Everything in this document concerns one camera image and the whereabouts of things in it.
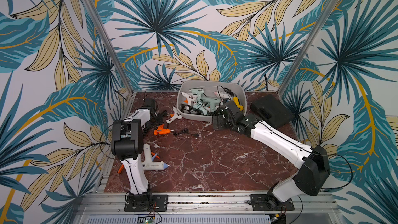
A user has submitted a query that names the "small mint glue gun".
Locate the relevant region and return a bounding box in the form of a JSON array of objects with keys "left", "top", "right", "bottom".
[{"left": 192, "top": 102, "right": 208, "bottom": 116}]

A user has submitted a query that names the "mint green glue gun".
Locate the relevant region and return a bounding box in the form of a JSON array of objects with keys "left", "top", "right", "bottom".
[{"left": 190, "top": 88, "right": 204, "bottom": 100}]

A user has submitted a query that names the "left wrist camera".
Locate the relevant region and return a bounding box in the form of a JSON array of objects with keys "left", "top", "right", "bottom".
[{"left": 142, "top": 98, "right": 158, "bottom": 112}]

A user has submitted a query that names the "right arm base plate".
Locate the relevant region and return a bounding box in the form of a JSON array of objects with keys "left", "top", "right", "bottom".
[{"left": 246, "top": 194, "right": 295, "bottom": 212}]

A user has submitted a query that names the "small white orange glue gun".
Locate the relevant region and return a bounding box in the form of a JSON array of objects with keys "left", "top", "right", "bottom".
[{"left": 180, "top": 92, "right": 197, "bottom": 106}]

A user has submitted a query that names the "orange black glue gun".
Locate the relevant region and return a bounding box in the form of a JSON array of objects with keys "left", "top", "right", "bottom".
[{"left": 154, "top": 124, "right": 172, "bottom": 136}]

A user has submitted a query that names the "large mint glue gun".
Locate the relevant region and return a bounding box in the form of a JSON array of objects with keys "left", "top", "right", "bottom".
[{"left": 202, "top": 96, "right": 221, "bottom": 113}]

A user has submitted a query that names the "grey plastic storage box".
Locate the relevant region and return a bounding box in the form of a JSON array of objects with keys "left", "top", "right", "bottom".
[{"left": 176, "top": 80, "right": 247, "bottom": 122}]

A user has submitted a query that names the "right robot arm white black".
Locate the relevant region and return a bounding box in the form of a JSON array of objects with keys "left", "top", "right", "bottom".
[{"left": 213, "top": 107, "right": 331, "bottom": 209}]

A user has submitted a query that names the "black tool case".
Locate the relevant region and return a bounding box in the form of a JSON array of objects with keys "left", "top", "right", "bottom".
[{"left": 250, "top": 95, "right": 294, "bottom": 129}]

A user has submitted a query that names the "yellow black glue gun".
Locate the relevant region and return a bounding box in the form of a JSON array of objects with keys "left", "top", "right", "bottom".
[{"left": 233, "top": 96, "right": 244, "bottom": 111}]

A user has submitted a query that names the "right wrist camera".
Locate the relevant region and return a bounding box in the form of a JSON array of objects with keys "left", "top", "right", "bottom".
[{"left": 224, "top": 101, "right": 244, "bottom": 122}]

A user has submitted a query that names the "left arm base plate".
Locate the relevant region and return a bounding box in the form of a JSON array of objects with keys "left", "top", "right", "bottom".
[{"left": 124, "top": 194, "right": 169, "bottom": 212}]

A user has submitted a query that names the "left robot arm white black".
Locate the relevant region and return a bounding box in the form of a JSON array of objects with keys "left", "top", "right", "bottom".
[{"left": 110, "top": 106, "right": 169, "bottom": 212}]

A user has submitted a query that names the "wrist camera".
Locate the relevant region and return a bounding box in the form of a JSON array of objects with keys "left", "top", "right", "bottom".
[
  {"left": 142, "top": 98, "right": 158, "bottom": 112},
  {"left": 224, "top": 101, "right": 244, "bottom": 122}
]

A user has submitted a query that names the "large white blue glue gun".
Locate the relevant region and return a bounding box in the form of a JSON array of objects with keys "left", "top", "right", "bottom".
[{"left": 142, "top": 144, "right": 169, "bottom": 171}]

